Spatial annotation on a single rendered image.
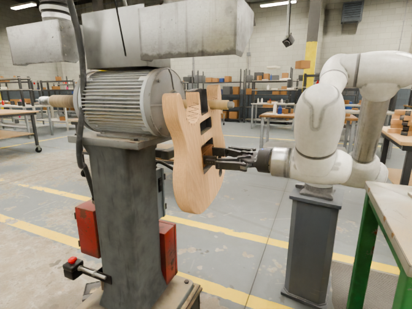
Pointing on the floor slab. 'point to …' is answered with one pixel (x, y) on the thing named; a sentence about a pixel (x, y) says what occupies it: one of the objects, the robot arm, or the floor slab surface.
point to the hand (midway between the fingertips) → (209, 155)
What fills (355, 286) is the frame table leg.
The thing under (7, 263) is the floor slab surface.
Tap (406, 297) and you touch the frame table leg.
